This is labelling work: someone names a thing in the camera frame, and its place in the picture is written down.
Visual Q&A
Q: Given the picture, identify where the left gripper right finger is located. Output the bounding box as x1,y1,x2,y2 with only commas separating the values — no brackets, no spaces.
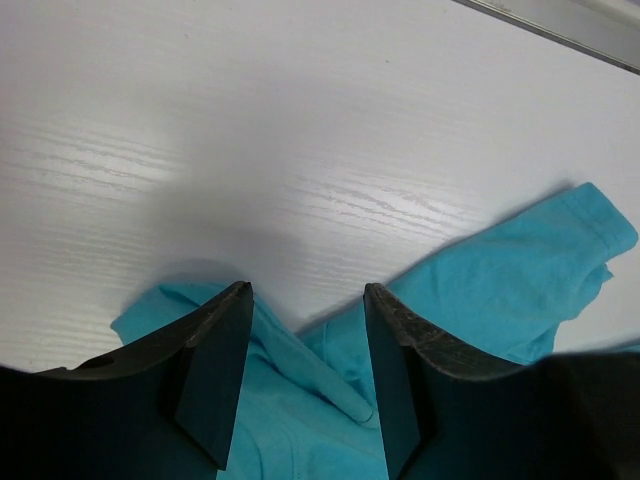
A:
364,284,639,479

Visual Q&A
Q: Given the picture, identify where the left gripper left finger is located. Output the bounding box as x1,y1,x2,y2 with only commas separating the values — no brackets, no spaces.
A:
1,282,254,479

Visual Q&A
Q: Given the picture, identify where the turquoise t shirt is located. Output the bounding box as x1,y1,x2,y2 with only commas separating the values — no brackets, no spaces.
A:
109,181,640,480

